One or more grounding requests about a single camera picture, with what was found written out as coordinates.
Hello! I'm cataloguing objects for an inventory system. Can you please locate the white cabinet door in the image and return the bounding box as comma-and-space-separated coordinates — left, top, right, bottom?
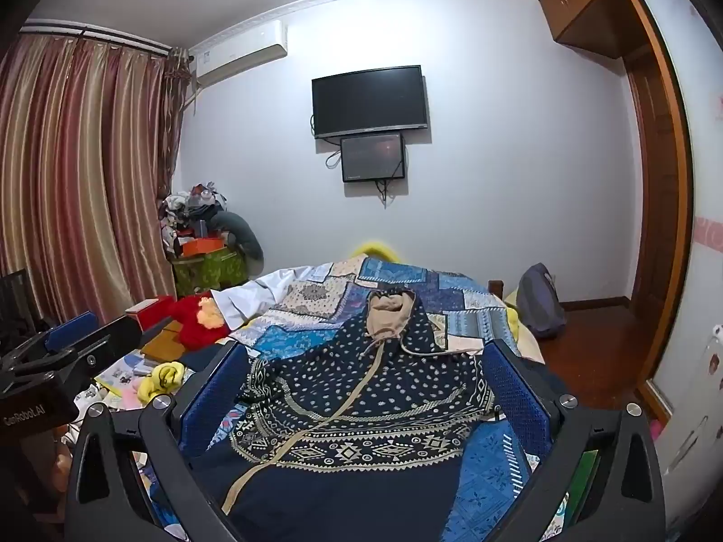
643, 0, 722, 528

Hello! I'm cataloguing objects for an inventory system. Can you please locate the yellow plush toy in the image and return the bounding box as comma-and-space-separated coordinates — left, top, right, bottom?
136, 361, 186, 405

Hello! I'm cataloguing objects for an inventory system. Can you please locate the yellow blanket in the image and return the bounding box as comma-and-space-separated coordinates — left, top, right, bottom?
352, 241, 401, 263

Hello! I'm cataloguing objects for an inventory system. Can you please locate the white air conditioner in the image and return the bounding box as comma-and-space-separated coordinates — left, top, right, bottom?
193, 20, 288, 88

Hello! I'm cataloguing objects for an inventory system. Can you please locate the orange box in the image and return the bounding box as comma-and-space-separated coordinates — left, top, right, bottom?
181, 238, 225, 257

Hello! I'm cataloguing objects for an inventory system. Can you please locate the small wall monitor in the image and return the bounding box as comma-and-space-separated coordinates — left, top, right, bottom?
341, 133, 406, 183

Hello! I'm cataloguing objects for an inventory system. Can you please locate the green storage box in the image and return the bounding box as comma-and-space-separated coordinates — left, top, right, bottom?
172, 247, 249, 297

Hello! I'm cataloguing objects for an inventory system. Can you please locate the large wall television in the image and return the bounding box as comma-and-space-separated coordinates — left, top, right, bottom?
311, 65, 429, 138

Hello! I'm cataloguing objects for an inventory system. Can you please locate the red plush toy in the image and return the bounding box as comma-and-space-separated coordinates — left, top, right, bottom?
169, 291, 230, 351

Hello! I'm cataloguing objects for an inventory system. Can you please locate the white pillow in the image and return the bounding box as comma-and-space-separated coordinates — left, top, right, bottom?
211, 263, 332, 332

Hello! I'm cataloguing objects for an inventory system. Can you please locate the brown wooden wardrobe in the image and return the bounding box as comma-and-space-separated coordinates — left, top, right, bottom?
537, 0, 694, 423

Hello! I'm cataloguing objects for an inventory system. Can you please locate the grey bolster pillow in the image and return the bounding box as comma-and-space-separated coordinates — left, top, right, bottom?
208, 210, 263, 262

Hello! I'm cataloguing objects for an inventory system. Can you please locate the striped red beige curtain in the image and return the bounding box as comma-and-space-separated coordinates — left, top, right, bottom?
1, 34, 190, 321

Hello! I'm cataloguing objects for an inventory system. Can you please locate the pile of clutter clothes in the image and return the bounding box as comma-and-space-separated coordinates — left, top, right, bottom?
160, 181, 227, 253

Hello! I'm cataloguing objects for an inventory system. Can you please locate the navy patterned hooded sweater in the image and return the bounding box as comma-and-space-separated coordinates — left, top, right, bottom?
192, 288, 494, 541

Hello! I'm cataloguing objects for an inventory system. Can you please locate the blue patchwork quilt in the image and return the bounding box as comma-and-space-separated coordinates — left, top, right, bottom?
180, 257, 538, 541

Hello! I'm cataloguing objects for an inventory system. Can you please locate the grey blue backpack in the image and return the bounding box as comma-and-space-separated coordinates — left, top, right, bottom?
516, 263, 566, 339

